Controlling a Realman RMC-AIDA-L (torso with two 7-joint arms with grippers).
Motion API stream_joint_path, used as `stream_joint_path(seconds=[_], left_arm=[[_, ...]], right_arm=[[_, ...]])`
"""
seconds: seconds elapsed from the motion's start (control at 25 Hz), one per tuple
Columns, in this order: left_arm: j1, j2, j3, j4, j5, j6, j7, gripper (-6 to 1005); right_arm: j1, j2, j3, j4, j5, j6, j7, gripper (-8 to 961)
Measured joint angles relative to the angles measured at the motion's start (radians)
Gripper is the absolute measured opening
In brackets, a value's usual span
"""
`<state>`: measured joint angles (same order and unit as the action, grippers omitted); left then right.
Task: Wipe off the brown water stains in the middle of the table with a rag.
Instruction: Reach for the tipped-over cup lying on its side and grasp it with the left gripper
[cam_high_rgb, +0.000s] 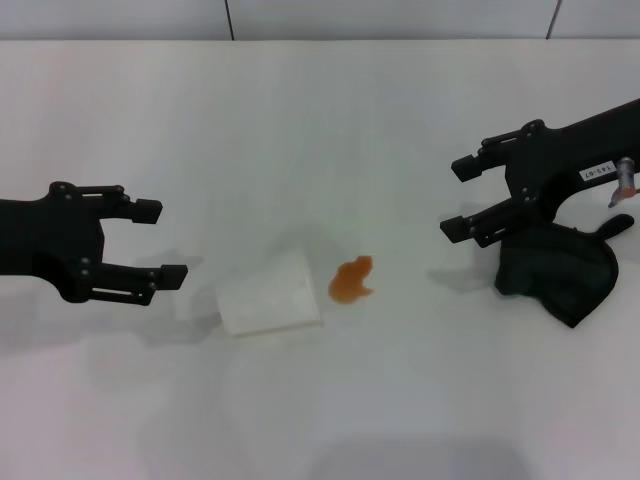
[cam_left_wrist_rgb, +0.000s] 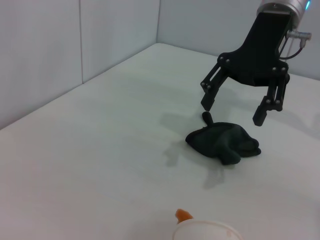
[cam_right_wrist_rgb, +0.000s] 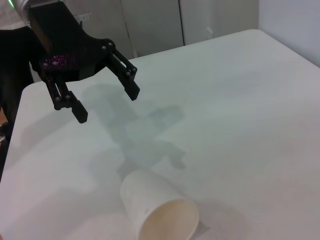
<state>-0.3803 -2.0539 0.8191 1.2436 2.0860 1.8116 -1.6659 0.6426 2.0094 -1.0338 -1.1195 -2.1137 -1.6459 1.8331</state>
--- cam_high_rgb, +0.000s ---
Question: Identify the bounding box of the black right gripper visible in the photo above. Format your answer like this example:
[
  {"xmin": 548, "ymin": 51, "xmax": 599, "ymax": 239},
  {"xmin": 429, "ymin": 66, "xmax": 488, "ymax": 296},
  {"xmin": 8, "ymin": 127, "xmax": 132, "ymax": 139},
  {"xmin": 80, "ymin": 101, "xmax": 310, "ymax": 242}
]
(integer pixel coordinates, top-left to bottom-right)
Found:
[{"xmin": 439, "ymin": 97, "xmax": 640, "ymax": 249}]

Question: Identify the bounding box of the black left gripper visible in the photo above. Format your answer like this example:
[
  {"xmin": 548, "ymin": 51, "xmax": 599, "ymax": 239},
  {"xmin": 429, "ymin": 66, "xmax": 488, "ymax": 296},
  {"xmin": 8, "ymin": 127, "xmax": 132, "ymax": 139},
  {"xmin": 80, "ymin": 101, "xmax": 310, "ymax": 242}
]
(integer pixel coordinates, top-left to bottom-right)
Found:
[{"xmin": 0, "ymin": 181, "xmax": 190, "ymax": 307}]

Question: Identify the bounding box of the dark blue rag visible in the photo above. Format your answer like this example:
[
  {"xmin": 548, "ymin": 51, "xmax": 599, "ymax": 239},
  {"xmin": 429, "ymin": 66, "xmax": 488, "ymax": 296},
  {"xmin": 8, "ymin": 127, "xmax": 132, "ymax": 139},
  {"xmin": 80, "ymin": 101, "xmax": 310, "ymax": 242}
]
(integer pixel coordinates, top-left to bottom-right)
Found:
[{"xmin": 493, "ymin": 213, "xmax": 635, "ymax": 330}]

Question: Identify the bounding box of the white paper cup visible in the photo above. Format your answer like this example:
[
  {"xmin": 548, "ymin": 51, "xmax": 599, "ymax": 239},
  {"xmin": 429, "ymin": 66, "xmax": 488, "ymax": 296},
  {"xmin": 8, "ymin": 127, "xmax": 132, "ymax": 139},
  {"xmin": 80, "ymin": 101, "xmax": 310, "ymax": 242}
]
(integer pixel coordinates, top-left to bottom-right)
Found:
[{"xmin": 214, "ymin": 246, "xmax": 325, "ymax": 341}]

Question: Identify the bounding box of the brown water stain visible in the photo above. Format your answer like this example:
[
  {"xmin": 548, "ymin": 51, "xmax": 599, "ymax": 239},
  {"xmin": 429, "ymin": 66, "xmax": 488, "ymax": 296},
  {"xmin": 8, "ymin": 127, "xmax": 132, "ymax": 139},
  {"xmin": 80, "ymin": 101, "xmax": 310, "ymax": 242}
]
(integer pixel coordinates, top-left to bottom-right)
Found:
[{"xmin": 327, "ymin": 254, "xmax": 376, "ymax": 305}]

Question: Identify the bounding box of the silver right gripper cable plug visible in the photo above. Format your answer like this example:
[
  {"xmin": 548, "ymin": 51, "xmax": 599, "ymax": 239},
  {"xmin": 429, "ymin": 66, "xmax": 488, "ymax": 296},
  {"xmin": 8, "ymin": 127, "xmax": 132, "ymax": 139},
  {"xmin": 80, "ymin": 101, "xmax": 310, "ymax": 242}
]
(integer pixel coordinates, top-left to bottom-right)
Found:
[{"xmin": 607, "ymin": 156, "xmax": 639, "ymax": 209}]

